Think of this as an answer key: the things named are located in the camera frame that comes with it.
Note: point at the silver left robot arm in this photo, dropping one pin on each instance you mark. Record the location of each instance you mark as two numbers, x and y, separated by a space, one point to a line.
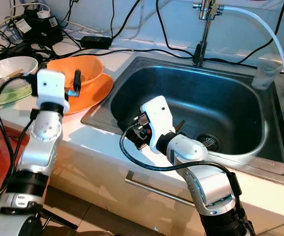
43 142

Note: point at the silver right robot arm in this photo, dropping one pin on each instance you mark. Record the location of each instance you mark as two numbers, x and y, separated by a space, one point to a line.
215 187

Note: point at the metal faucet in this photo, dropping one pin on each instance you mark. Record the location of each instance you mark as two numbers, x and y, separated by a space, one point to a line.
206 10

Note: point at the white bowl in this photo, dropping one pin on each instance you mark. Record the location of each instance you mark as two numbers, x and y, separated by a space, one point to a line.
14 64

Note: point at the orange plate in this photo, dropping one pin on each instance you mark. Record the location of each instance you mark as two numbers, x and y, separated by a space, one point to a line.
93 101

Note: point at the stainless steel sink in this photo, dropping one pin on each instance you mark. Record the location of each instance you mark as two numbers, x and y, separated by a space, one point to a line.
225 103

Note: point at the black device with white labels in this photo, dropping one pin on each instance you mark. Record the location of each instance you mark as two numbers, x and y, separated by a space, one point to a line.
41 29

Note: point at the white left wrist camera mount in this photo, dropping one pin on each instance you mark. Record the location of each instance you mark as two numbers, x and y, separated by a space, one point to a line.
52 83

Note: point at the black stand leg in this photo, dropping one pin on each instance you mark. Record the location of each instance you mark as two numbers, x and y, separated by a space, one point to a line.
58 219

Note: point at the orange bowl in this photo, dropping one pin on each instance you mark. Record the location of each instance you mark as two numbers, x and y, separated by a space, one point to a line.
93 69

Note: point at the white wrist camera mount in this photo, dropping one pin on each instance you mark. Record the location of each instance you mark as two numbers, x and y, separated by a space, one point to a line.
52 83
159 115

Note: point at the metal sink drain strainer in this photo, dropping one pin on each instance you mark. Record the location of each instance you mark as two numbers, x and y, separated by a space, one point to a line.
208 142

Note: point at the red-tipped wooden chopstick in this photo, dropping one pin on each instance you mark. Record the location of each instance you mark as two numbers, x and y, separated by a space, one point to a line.
8 79

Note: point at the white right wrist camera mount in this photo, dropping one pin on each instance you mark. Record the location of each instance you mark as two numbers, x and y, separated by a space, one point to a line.
159 115

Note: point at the black power adapter brick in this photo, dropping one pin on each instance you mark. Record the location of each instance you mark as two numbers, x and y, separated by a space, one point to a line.
96 42

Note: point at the black power strip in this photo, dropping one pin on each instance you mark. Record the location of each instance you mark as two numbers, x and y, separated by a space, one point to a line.
14 51

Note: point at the green plate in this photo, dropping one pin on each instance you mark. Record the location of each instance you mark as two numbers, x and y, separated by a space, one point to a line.
4 96

